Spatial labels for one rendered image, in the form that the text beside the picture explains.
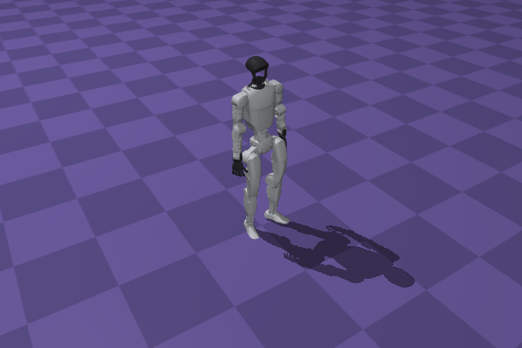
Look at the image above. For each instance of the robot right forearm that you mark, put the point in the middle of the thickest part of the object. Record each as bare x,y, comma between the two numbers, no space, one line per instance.
237,143

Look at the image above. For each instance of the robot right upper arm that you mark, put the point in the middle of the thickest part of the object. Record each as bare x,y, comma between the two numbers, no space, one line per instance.
239,101

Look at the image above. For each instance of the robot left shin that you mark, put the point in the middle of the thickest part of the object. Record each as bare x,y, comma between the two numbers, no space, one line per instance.
274,196

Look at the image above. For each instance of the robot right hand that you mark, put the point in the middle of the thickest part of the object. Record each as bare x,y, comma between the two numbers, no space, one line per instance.
238,167

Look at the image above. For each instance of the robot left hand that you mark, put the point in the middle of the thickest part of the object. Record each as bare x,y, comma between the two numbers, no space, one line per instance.
283,136

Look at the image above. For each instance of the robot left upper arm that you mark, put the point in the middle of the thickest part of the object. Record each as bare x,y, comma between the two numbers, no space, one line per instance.
279,107

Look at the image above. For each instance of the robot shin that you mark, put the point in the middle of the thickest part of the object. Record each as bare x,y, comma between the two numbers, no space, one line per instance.
250,208
274,196

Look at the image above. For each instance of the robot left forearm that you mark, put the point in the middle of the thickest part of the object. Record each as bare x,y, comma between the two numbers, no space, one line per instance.
280,123

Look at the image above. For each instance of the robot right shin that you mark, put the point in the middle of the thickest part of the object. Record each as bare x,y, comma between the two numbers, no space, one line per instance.
250,208

